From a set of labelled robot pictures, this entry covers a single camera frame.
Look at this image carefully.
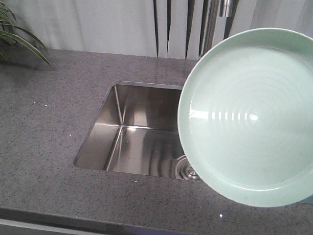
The round steel sink drain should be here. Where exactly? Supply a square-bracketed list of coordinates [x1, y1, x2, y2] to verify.
[174, 155, 201, 181]

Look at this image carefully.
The green potted plant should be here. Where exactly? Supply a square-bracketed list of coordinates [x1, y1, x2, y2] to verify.
[0, 0, 53, 68]

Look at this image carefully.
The light green round plate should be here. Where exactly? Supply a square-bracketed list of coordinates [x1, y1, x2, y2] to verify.
[178, 28, 313, 207]

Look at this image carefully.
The stainless steel sink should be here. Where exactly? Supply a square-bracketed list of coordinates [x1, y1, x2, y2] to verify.
[74, 81, 185, 179]

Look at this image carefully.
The white pleated curtain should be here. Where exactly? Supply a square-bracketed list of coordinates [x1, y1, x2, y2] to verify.
[6, 0, 313, 60]

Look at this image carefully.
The stainless steel faucet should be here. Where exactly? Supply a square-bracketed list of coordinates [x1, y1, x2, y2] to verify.
[199, 0, 239, 58]

